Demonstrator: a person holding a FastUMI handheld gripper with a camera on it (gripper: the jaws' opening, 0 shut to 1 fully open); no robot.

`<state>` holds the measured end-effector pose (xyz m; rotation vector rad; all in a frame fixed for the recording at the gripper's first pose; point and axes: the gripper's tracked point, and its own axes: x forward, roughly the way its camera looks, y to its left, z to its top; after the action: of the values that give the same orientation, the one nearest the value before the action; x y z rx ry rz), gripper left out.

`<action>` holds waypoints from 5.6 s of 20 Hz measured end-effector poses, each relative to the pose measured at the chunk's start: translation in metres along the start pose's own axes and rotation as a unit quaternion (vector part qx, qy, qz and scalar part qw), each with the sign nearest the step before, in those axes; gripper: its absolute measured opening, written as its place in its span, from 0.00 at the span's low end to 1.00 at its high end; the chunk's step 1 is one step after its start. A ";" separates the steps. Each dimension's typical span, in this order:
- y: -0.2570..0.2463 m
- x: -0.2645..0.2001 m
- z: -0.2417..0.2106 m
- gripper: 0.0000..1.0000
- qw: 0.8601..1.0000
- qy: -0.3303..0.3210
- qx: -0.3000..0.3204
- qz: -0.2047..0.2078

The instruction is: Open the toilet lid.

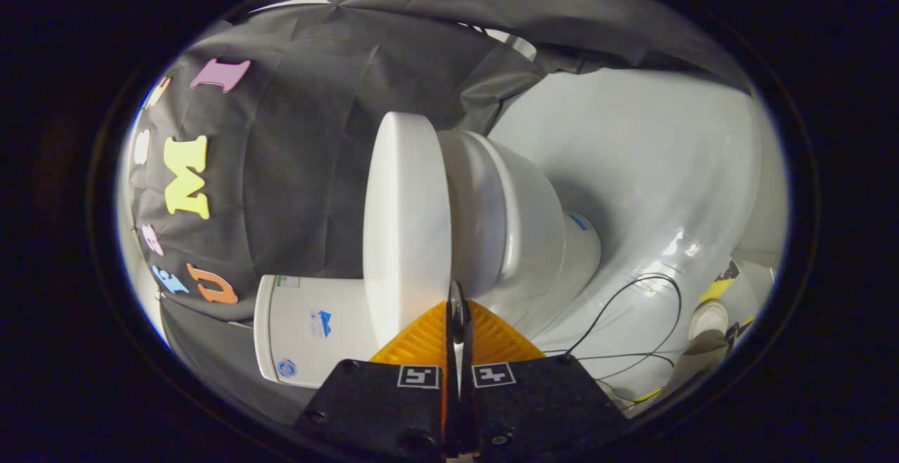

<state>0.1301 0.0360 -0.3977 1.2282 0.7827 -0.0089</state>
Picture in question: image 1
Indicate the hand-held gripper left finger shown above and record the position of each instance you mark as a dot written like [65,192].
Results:
[449,407]

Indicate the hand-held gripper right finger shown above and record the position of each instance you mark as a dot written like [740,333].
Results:
[469,407]

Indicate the grey round lid tab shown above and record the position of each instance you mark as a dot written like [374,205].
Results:
[460,319]

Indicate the white toilet seat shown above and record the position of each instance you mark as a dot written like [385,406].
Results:
[470,210]

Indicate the grey crumpled cloth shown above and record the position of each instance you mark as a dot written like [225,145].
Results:
[695,361]

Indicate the white round tape roll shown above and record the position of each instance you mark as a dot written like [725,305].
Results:
[708,319]

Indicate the black backdrop cloth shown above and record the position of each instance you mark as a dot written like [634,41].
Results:
[309,154]

